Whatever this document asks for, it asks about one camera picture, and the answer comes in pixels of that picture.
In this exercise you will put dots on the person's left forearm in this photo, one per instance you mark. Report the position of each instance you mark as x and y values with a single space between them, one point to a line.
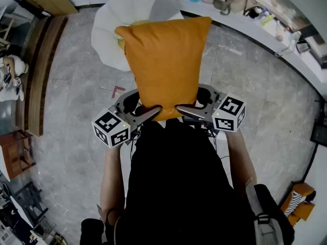
111 182

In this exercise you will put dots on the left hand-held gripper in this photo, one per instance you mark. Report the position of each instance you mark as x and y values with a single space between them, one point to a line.
111 127

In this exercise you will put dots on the silver kettle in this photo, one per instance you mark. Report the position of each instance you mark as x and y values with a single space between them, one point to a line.
302 47

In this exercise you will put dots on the brown wooden stool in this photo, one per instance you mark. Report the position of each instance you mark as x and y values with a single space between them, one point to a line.
15 154

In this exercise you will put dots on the olive green bag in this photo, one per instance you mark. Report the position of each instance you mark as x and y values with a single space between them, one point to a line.
222 6

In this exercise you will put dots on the white window ledge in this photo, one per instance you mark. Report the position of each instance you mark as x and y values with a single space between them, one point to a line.
255 32

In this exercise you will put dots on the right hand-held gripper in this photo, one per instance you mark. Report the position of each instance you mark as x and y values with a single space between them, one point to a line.
228 113

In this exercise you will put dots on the grey shoulder bag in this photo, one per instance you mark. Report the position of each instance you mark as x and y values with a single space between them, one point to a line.
265 228

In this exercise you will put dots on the wooden step platform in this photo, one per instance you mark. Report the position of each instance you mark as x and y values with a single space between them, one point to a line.
38 73

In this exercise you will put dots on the beige handbag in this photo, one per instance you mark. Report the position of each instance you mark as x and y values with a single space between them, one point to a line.
238 0

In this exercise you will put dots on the orange pillow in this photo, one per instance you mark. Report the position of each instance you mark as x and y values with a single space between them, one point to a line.
166 65

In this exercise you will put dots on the person's right forearm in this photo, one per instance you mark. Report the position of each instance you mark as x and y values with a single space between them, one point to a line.
241 162

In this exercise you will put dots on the white petal-shaped armchair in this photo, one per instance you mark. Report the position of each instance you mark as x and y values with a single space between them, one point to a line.
107 29

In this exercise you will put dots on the black chair frame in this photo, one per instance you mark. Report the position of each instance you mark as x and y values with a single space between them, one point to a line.
33 203

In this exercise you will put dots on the yellow seat pad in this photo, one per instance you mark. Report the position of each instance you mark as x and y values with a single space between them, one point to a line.
120 44

